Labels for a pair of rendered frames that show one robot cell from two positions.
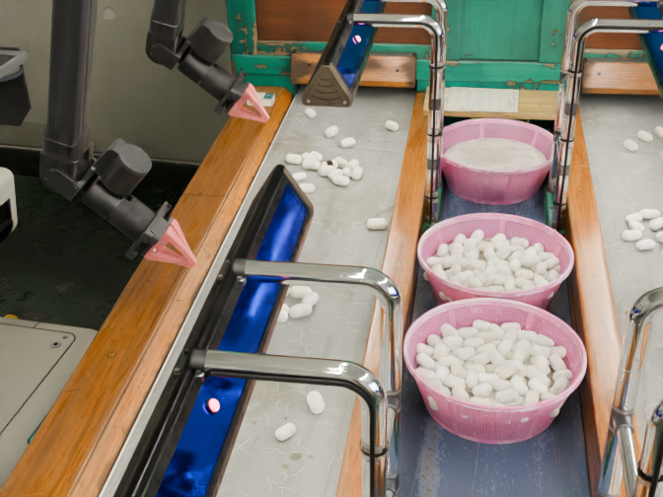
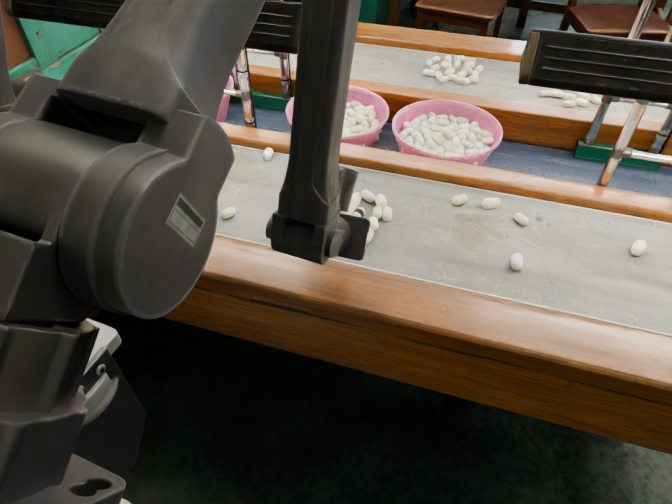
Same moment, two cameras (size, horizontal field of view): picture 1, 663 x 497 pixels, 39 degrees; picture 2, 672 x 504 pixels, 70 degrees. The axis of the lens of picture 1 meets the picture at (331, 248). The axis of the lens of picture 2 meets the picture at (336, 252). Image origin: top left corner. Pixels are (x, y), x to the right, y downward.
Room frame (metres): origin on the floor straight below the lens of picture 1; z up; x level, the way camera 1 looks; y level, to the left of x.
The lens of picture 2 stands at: (1.23, 0.84, 1.39)
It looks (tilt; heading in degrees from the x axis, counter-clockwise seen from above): 45 degrees down; 278
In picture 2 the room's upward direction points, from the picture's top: straight up
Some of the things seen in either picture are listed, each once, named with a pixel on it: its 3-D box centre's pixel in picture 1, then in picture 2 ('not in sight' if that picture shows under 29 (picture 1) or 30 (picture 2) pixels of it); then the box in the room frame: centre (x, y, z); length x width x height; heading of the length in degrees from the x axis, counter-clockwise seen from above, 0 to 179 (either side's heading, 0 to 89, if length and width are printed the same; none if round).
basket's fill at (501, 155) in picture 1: (493, 168); not in sight; (1.81, -0.36, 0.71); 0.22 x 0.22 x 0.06
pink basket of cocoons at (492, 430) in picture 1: (491, 374); (443, 142); (1.10, -0.23, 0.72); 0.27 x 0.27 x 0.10
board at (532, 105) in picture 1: (495, 103); not in sight; (2.02, -0.39, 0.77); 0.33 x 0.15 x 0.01; 80
